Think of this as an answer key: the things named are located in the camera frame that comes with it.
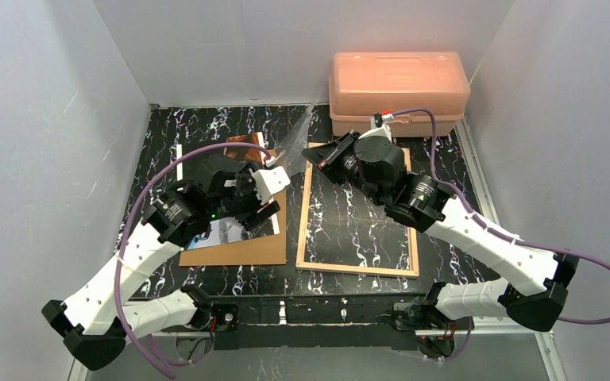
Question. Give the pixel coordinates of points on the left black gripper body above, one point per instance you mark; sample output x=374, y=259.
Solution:
x=252, y=197

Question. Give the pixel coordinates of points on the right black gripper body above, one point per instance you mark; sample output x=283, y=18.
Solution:
x=340, y=162

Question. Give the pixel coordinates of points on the printed photo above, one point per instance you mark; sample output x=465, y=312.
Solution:
x=229, y=230

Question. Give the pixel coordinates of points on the clear acrylic sheet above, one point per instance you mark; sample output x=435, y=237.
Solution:
x=313, y=125

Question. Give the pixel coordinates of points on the brown backing board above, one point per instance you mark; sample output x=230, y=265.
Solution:
x=258, y=251

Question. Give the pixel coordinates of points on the picture frame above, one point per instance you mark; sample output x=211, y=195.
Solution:
x=341, y=231

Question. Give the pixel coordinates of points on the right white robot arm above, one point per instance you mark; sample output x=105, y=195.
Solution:
x=532, y=288

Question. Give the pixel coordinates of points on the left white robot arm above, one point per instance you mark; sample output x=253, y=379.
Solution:
x=97, y=322

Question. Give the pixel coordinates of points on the orange plastic storage box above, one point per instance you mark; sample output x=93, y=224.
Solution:
x=427, y=92

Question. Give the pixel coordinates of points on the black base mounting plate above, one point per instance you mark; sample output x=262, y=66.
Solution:
x=328, y=321

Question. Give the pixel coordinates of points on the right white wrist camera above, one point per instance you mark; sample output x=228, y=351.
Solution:
x=380, y=126

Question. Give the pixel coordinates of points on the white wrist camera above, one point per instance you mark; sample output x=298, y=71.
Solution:
x=380, y=126
x=269, y=182

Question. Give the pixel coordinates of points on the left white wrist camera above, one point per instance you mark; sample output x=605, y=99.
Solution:
x=269, y=182

